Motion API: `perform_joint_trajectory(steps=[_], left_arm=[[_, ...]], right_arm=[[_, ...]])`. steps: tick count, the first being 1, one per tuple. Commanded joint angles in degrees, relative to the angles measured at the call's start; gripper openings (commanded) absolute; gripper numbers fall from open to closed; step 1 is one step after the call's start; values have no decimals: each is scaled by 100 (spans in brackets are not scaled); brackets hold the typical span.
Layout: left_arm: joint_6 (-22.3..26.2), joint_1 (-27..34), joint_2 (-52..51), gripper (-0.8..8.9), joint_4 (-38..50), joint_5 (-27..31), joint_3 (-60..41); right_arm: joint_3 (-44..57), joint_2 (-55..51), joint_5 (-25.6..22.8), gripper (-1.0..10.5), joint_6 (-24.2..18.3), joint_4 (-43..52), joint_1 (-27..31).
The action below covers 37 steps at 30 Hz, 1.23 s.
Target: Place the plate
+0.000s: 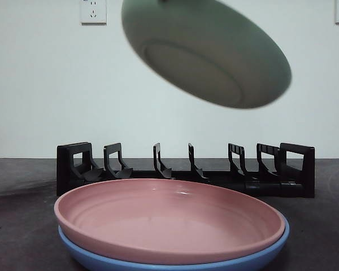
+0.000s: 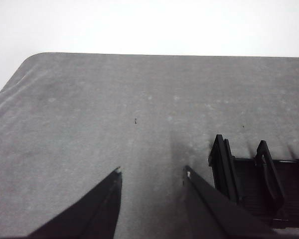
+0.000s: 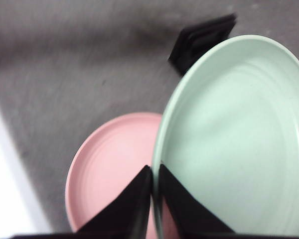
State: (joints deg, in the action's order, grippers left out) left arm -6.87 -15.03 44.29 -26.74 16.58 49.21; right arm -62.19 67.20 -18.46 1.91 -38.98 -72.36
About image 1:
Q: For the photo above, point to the pink plate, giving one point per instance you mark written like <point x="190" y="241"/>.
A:
<point x="169" y="223"/>

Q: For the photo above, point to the green plate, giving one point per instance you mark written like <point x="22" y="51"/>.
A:
<point x="209" y="50"/>

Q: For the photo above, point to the blue plate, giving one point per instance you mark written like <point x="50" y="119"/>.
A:
<point x="101" y="264"/>

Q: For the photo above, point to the black plate rack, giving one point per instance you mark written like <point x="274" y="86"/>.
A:
<point x="308" y="169"/>

